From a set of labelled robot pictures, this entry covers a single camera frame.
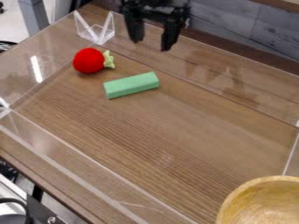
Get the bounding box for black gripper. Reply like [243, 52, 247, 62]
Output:
[120, 0, 191, 52]

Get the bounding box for red plush fruit green stem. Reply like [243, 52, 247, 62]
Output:
[72, 47, 116, 74]

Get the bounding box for green rectangular block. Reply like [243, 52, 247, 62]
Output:
[103, 72, 161, 99]

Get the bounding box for grey table leg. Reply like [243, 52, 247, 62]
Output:
[18, 0, 50, 36]

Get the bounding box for wooden bowl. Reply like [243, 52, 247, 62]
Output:
[215, 176, 299, 224]

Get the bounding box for black metal base device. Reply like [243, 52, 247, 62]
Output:
[0, 198, 68, 224]

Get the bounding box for clear acrylic corner bracket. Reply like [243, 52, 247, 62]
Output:
[74, 10, 115, 46]

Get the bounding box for black cable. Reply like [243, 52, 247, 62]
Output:
[0, 197, 34, 224]

